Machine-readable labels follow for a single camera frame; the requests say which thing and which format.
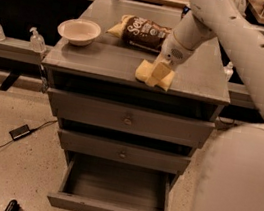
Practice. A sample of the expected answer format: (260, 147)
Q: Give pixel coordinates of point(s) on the white bowl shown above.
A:
(79, 32)

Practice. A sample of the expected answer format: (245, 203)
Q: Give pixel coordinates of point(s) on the blue soda can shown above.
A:
(185, 11)

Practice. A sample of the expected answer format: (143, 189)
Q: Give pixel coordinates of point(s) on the yellow sponge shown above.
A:
(145, 70)

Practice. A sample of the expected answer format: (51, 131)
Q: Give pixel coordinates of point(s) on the bottom grey drawer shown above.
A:
(98, 184)

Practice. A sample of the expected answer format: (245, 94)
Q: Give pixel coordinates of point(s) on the middle grey drawer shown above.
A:
(123, 152)

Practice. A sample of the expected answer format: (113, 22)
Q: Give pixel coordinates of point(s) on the top grey drawer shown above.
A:
(129, 119)

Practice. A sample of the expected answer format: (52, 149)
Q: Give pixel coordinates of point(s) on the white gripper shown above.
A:
(174, 53)

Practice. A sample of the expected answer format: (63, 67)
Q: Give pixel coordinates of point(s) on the black power adapter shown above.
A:
(20, 132)

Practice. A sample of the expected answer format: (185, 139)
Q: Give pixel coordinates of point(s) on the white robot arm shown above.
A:
(232, 172)

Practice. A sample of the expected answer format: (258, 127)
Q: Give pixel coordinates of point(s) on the right sanitizer bottle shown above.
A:
(228, 70)

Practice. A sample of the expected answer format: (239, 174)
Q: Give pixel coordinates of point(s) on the grey drawer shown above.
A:
(123, 152)
(98, 184)
(129, 119)

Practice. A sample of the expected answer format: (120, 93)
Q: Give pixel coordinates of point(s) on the brown chip bag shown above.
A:
(140, 32)

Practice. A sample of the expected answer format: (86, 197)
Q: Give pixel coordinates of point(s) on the black object on floor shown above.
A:
(12, 206)

